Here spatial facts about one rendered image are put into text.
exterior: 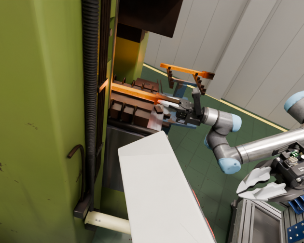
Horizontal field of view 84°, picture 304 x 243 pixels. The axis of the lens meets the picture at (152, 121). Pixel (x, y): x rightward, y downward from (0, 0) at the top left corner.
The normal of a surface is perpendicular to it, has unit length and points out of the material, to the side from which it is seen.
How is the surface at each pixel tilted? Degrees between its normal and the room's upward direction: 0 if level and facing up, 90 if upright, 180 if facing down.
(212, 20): 90
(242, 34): 90
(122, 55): 90
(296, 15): 90
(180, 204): 30
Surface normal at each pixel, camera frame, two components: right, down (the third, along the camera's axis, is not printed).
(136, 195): -0.27, -0.65
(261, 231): 0.22, -0.76
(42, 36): 0.57, 0.62
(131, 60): -0.15, 0.60
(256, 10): -0.51, 0.45
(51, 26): 0.96, 0.27
